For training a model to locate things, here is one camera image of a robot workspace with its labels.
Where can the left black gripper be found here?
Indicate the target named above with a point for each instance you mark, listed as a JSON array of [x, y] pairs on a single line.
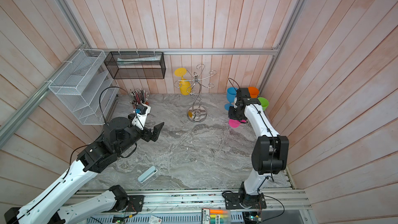
[[147, 136]]

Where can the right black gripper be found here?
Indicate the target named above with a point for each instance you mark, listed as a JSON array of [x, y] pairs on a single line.
[[231, 114]]

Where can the pink wine glass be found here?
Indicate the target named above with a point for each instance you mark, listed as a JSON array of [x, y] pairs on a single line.
[[236, 123]]

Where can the blue wine glass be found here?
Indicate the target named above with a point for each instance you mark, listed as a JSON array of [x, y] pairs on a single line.
[[231, 94]]

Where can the orange wine glass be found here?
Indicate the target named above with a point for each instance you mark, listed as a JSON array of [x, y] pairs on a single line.
[[253, 91]]

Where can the green wine glass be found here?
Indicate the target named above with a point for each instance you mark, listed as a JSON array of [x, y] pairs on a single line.
[[263, 102]]

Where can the yellow wine glass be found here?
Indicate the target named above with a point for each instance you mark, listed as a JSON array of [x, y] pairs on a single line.
[[182, 84]]

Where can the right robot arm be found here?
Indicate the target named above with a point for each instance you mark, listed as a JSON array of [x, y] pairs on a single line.
[[268, 158]]

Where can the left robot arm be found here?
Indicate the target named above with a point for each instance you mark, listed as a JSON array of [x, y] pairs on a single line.
[[49, 207]]

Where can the chrome wine glass rack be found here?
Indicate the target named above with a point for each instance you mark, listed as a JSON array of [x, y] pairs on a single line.
[[197, 112]]

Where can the bundle of pencils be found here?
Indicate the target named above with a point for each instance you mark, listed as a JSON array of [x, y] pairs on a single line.
[[138, 96]]

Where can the light blue case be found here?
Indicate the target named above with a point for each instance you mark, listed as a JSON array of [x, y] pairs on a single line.
[[147, 174]]

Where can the highlighter marker box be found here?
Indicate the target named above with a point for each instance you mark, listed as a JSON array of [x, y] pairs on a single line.
[[216, 216]]

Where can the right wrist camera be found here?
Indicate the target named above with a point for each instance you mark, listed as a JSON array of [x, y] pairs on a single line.
[[242, 96]]

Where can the black mesh wall basket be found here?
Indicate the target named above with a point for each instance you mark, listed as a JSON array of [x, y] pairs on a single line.
[[136, 64]]

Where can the white mesh wall shelf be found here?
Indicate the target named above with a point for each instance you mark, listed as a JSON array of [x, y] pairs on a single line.
[[86, 89]]

